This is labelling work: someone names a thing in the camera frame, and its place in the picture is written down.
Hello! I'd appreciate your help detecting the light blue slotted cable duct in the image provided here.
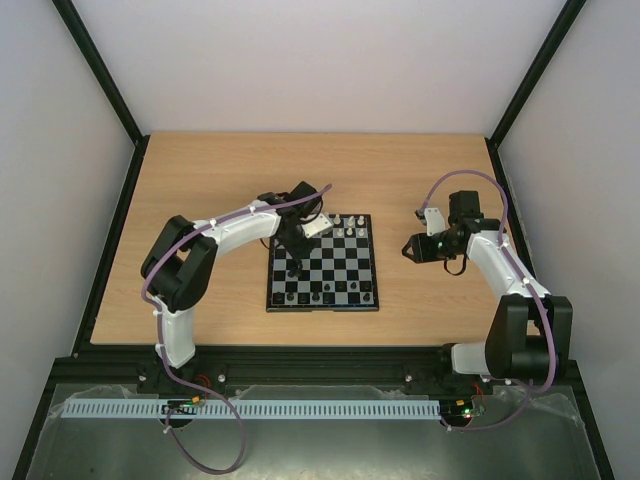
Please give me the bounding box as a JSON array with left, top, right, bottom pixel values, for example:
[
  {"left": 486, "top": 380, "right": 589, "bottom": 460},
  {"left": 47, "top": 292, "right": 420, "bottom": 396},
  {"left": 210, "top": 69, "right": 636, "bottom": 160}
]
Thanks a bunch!
[{"left": 61, "top": 399, "right": 441, "bottom": 420}]

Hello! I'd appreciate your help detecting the purple cable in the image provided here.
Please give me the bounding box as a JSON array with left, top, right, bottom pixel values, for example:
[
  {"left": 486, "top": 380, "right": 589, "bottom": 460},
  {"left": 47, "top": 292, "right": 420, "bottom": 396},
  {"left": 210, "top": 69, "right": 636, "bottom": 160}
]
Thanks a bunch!
[
  {"left": 142, "top": 182, "right": 334, "bottom": 473},
  {"left": 414, "top": 170, "right": 558, "bottom": 433}
]

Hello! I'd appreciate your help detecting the black white chess board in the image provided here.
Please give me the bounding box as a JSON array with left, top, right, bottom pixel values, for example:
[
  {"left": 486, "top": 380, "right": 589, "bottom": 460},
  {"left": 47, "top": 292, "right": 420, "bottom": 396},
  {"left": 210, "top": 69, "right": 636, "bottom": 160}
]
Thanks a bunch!
[{"left": 266, "top": 214, "right": 379, "bottom": 313}]

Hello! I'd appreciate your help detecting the black frame post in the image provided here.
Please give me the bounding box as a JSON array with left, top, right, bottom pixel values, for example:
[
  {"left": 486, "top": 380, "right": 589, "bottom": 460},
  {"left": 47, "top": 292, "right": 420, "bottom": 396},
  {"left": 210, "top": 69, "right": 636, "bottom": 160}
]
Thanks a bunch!
[
  {"left": 51, "top": 0, "right": 149, "bottom": 146},
  {"left": 487, "top": 0, "right": 588, "bottom": 146}
]

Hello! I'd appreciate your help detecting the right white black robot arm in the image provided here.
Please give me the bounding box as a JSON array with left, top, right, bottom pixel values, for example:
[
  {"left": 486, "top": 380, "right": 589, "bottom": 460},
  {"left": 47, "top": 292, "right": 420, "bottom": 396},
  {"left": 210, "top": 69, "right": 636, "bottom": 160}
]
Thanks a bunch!
[{"left": 402, "top": 190, "right": 573, "bottom": 392}]

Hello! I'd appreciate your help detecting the left black frame post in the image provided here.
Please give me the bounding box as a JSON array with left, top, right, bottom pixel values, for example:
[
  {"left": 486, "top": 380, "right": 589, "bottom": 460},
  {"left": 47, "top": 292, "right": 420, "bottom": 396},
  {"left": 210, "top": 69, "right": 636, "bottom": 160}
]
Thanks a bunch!
[{"left": 51, "top": 0, "right": 149, "bottom": 146}]

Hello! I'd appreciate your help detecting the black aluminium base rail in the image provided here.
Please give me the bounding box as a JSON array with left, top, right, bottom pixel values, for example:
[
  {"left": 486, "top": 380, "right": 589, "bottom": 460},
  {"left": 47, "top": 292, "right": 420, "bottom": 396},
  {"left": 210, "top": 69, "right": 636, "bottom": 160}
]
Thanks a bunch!
[{"left": 49, "top": 342, "right": 581, "bottom": 396}]

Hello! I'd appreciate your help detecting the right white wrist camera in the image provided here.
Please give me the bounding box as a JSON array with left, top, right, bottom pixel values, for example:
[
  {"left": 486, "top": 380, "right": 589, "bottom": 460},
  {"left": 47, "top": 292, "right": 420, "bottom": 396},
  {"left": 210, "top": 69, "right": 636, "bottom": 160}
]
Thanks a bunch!
[{"left": 415, "top": 207, "right": 447, "bottom": 237}]

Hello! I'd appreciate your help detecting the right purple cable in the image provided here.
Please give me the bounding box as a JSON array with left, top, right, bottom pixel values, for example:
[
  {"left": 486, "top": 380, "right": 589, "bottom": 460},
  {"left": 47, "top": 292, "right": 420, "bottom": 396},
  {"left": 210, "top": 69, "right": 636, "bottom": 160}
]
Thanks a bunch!
[{"left": 414, "top": 170, "right": 558, "bottom": 433}]

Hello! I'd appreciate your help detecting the right black frame post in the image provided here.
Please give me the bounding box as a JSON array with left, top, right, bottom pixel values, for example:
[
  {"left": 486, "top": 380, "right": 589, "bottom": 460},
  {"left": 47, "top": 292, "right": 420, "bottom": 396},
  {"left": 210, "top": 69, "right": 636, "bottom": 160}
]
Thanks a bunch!
[{"left": 487, "top": 0, "right": 588, "bottom": 146}]

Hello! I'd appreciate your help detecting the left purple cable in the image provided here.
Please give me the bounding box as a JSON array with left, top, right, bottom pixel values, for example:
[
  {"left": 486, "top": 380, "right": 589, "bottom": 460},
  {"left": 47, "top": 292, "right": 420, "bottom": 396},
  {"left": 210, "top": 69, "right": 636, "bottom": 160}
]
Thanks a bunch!
[{"left": 142, "top": 182, "right": 334, "bottom": 473}]

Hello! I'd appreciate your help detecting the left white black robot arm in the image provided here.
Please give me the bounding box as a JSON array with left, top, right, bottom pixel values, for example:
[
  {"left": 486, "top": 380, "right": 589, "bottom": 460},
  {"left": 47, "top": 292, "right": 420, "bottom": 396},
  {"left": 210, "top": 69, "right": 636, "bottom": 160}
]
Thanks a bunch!
[{"left": 141, "top": 182, "right": 331, "bottom": 369}]

